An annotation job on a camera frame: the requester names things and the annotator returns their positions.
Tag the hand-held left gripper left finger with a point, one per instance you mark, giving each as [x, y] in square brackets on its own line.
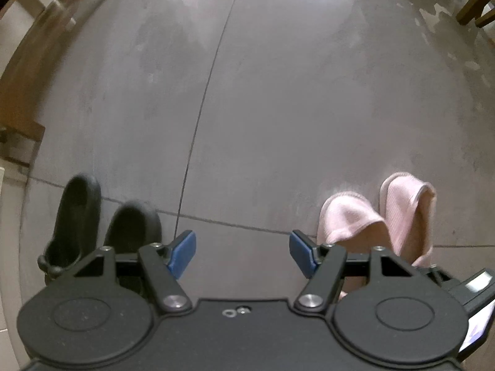
[182, 253]

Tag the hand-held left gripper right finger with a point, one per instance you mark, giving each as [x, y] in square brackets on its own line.
[303, 254]

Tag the pink slip-on shoe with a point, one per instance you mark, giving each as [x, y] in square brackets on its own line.
[406, 216]
[344, 220]

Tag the black slipper with charms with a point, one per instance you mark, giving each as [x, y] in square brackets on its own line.
[131, 224]
[75, 208]

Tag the wooden chair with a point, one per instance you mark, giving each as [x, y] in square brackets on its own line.
[475, 5]

